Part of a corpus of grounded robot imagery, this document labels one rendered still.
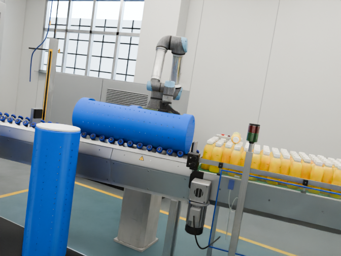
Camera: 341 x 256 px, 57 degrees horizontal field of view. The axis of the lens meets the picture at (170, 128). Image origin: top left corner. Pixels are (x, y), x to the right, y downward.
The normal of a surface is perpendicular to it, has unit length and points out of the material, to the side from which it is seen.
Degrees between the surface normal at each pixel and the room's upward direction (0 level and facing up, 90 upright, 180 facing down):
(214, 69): 90
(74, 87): 90
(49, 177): 90
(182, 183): 110
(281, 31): 90
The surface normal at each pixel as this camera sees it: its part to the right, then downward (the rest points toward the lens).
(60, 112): -0.44, 0.03
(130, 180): -0.29, 0.40
